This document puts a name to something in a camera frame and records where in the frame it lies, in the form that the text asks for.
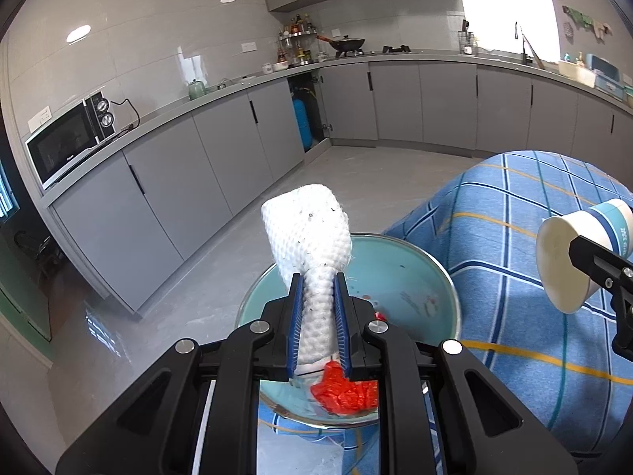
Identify hanging green cloth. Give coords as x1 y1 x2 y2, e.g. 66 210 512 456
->
564 6 594 28

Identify grey kitchen counter cabinets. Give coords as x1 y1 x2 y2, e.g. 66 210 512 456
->
42 48 633 317

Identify white wall switch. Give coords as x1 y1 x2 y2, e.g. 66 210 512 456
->
27 105 53 132

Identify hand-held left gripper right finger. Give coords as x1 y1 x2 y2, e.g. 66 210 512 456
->
334 272 578 475

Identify white paper cup blue band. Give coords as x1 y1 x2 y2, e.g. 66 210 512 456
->
535 198 633 314

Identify black and white microwave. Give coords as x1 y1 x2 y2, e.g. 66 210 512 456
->
25 90 117 191

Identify black wok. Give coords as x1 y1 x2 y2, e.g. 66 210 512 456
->
316 34 367 54

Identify black faucet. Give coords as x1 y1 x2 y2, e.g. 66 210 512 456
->
514 22 540 66

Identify bright window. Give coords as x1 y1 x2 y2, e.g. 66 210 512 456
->
452 0 557 57

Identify blue storage box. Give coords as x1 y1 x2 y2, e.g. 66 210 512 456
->
585 53 623 94

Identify blue water tank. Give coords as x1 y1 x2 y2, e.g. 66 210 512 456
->
292 90 315 152

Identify white basin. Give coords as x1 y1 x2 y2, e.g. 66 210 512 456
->
559 59 597 85

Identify white foam net sleeve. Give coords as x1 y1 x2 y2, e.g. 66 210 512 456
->
261 184 354 374

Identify gas stove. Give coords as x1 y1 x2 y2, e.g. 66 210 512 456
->
334 46 412 57

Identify spice rack with bottles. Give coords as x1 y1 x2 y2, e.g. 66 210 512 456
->
277 14 318 67

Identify black power cable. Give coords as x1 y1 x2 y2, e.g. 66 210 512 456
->
110 99 142 132

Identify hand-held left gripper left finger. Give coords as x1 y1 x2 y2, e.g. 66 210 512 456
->
55 272 303 475

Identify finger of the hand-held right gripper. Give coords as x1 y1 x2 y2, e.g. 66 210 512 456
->
569 235 633 298

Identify blue plaid tablecloth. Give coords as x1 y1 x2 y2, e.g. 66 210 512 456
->
257 151 633 475

